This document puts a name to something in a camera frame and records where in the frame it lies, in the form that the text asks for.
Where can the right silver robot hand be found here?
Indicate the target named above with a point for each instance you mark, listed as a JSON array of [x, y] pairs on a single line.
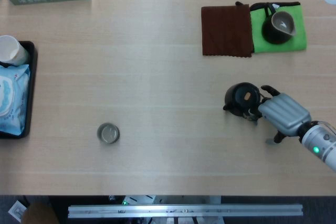
[[283, 113]]

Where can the black cast iron teapot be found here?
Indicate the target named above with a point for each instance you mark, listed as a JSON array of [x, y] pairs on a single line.
[[237, 95]]

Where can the small grey metal cup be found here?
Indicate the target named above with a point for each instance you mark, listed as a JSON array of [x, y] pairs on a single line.
[[108, 133]]

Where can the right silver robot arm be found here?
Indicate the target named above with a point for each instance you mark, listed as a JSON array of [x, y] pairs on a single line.
[[320, 142]]

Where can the black pitcher grey inside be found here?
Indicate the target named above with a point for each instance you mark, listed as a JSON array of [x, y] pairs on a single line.
[[273, 35]]

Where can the green microfibre cloth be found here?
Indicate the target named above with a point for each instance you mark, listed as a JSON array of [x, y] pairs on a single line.
[[299, 24]]

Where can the brown tea cloth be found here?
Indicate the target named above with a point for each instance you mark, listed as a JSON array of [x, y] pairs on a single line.
[[225, 32]]

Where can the black plastic tray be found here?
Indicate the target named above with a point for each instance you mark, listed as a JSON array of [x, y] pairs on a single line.
[[32, 77]]

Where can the blue wet wipes pack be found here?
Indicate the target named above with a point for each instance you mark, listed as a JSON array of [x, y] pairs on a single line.
[[13, 95]]

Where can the white paper cup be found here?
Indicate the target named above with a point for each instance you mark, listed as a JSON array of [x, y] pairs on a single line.
[[10, 48]]

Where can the white floor socket box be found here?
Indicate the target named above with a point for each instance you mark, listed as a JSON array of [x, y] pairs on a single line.
[[16, 210]]

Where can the aluminium profile rail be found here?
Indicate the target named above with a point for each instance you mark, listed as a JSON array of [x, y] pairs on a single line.
[[183, 211]]

